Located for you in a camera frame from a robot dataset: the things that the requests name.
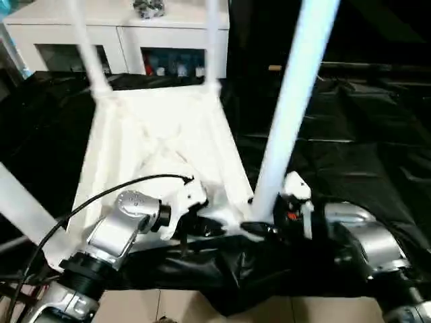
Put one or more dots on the white plastic table top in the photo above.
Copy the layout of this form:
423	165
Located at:
118	151

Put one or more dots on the dark metal rod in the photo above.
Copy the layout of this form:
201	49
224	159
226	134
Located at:
370	65

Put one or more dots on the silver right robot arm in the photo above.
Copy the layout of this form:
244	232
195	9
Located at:
377	242

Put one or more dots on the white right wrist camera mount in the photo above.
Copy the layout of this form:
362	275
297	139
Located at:
296	183

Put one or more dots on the black plastic mat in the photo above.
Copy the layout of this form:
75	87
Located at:
370	134

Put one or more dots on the clear bag of black parts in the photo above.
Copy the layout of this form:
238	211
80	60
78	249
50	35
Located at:
148	8

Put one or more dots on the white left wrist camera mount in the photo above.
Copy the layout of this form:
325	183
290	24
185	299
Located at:
188	198

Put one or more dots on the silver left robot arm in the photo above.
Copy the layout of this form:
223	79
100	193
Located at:
111	232

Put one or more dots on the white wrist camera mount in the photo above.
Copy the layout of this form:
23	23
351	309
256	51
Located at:
188	198
296	183

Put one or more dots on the white cabinet with glass doors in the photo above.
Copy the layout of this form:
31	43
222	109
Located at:
50	27

